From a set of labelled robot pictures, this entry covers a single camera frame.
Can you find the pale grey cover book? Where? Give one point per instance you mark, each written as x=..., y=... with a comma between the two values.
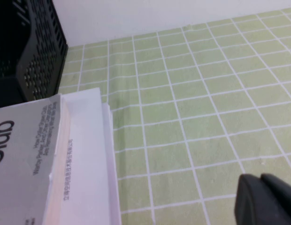
x=115, y=199

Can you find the white cover book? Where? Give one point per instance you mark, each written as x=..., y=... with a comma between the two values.
x=89, y=152

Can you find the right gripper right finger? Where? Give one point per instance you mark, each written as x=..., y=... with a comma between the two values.
x=281, y=189

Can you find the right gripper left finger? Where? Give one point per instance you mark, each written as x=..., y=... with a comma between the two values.
x=248, y=201

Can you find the grey blue Brand Club book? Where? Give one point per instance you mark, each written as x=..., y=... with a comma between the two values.
x=18, y=164

